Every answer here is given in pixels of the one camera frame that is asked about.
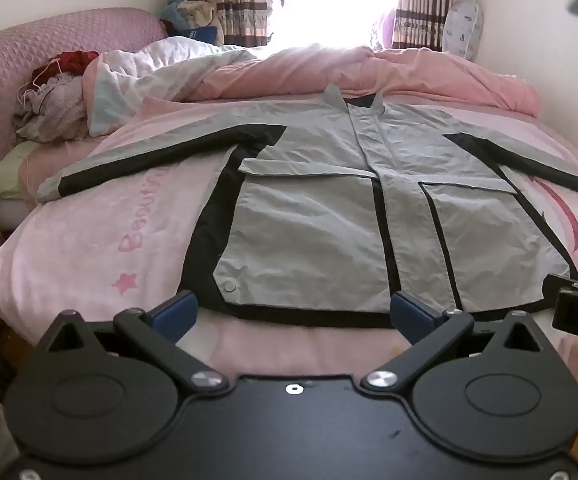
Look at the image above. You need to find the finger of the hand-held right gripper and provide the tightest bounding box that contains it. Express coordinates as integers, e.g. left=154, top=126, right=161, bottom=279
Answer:
left=541, top=272, right=578, bottom=307

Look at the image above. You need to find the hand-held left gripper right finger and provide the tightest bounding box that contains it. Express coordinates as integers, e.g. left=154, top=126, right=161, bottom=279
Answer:
left=360, top=291, right=554, bottom=396

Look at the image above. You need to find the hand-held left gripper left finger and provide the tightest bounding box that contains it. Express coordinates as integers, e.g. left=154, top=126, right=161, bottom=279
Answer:
left=31, top=291, right=230, bottom=396

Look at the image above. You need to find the grey and black jacket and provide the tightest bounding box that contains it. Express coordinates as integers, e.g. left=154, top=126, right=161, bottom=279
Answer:
left=36, top=83, right=578, bottom=330

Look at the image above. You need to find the pink printed bed sheet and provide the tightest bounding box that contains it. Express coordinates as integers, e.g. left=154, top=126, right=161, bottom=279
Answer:
left=0, top=94, right=578, bottom=391

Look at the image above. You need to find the green pillow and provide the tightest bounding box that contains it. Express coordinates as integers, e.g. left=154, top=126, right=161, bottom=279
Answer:
left=0, top=140, right=46, bottom=202

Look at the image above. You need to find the pink duvet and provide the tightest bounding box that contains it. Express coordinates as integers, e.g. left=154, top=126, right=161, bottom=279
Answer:
left=186, top=44, right=542, bottom=120

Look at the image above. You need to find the grey knitted garment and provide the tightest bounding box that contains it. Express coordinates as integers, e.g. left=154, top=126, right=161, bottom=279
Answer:
left=11, top=74, right=92, bottom=143

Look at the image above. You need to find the white patterned quilt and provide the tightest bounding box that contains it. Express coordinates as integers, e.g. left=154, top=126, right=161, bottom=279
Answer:
left=83, top=36, right=260, bottom=137

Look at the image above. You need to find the red garment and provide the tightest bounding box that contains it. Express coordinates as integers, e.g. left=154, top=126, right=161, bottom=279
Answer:
left=31, top=51, right=101, bottom=84

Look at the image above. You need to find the white patterned cushion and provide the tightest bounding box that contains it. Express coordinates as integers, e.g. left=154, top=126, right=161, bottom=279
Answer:
left=441, top=0, right=485, bottom=64

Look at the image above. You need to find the dark blue box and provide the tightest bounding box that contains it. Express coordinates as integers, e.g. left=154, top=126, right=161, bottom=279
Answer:
left=188, top=25, right=224, bottom=46

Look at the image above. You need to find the beige cloth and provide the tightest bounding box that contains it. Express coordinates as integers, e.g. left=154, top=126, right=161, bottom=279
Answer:
left=176, top=0, right=220, bottom=32

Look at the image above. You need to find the pink quilted headboard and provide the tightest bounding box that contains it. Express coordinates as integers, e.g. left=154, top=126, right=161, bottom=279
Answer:
left=0, top=7, right=170, bottom=187

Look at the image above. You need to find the beige patterned curtain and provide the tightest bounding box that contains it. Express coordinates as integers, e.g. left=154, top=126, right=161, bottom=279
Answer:
left=391, top=0, right=458, bottom=52
left=196, top=0, right=274, bottom=47

